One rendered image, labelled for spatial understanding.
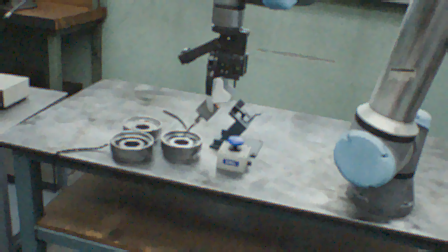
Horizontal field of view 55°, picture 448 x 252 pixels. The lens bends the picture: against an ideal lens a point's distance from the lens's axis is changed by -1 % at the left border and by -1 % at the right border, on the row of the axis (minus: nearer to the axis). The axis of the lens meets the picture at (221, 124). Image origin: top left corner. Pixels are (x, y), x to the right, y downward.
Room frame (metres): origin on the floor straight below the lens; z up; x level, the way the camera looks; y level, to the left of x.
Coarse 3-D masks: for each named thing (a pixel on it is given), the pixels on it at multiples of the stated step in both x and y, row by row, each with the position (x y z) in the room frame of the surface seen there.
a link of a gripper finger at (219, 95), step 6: (216, 78) 1.00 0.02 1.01; (216, 84) 0.99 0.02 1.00; (222, 84) 0.99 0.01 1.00; (216, 90) 0.99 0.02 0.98; (222, 90) 0.99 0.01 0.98; (210, 96) 0.98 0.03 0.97; (216, 96) 0.99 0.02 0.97; (222, 96) 0.99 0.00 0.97; (228, 96) 0.98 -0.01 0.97; (210, 102) 0.99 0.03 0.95; (216, 102) 0.99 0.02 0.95; (222, 102) 0.99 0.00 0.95; (210, 108) 0.99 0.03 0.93
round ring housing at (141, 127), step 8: (128, 120) 1.09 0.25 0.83; (136, 120) 1.11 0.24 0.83; (144, 120) 1.12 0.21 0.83; (152, 120) 1.12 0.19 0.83; (160, 120) 1.10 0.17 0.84; (128, 128) 1.03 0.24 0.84; (136, 128) 1.06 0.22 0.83; (144, 128) 1.09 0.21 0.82; (152, 128) 1.07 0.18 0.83; (160, 128) 1.06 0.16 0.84; (152, 136) 1.03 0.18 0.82
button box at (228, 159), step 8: (224, 144) 0.99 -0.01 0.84; (224, 152) 0.94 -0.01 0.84; (232, 152) 0.94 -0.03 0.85; (240, 152) 0.95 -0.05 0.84; (248, 152) 0.96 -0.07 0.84; (216, 160) 0.94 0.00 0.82; (224, 160) 0.93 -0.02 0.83; (232, 160) 0.93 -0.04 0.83; (240, 160) 0.93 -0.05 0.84; (248, 160) 0.97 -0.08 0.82; (224, 168) 0.93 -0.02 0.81; (232, 168) 0.93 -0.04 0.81; (240, 168) 0.93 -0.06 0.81
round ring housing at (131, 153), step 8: (112, 136) 0.97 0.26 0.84; (120, 136) 1.00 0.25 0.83; (128, 136) 1.00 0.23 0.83; (136, 136) 1.01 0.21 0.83; (144, 136) 1.01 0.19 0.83; (112, 144) 0.93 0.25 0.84; (128, 144) 0.98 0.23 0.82; (136, 144) 0.98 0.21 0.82; (152, 144) 0.96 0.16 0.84; (112, 152) 0.93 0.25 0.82; (120, 152) 0.91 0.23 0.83; (128, 152) 0.91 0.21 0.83; (136, 152) 0.92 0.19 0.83; (144, 152) 0.93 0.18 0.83; (120, 160) 0.92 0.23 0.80; (128, 160) 0.92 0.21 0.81; (136, 160) 0.92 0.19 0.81; (144, 160) 0.94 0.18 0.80
